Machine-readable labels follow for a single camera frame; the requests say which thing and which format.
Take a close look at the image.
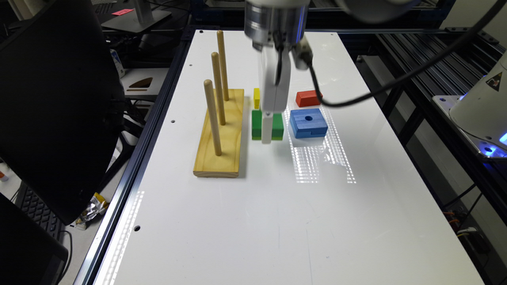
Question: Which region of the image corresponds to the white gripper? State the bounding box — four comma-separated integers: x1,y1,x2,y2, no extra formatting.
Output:
259,47,292,144

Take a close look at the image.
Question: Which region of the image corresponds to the green wooden block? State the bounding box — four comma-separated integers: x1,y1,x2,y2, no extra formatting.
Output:
251,109,284,141

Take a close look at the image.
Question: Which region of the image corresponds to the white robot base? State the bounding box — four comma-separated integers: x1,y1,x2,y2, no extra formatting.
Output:
433,55,506,162

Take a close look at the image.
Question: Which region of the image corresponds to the yellow wooden block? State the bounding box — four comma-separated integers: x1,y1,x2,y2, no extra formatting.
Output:
253,88,261,109

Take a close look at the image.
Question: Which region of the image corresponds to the blue wooden block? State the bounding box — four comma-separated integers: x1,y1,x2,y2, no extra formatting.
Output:
289,108,328,139

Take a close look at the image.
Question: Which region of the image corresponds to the red wooden block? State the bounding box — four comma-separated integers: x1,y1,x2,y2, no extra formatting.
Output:
295,90,320,108

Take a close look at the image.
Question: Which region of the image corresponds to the wooden peg base board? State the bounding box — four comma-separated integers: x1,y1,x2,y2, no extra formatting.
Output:
193,89,244,178

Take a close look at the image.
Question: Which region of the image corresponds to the front wooden peg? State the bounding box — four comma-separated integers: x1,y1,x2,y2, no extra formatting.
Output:
204,79,222,156

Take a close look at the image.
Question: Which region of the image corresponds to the wooden peg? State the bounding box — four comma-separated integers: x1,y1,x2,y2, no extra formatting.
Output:
204,79,222,156
211,51,226,126
216,30,229,101

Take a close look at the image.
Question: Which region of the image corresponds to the middle wooden peg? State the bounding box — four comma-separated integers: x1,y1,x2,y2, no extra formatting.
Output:
211,51,226,126

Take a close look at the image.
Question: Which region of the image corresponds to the rear wooden peg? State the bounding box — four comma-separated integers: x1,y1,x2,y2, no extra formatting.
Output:
216,30,229,101

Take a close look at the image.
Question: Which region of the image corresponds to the monitor stand base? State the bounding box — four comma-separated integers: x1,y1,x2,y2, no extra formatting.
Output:
101,0,172,33

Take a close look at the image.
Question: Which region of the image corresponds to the pink sticky note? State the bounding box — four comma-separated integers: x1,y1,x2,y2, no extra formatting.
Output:
111,9,134,16

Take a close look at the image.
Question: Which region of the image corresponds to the crumpled foil wrapper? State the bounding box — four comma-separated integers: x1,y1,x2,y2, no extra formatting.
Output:
73,192,109,230

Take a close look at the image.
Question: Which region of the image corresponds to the black monitor back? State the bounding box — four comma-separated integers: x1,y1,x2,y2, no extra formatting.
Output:
1,0,125,224

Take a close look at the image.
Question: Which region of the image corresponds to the black keyboard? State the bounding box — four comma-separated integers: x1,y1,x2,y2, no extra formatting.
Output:
15,184,63,241

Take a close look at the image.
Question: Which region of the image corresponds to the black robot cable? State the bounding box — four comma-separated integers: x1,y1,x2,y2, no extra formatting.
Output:
273,0,507,108

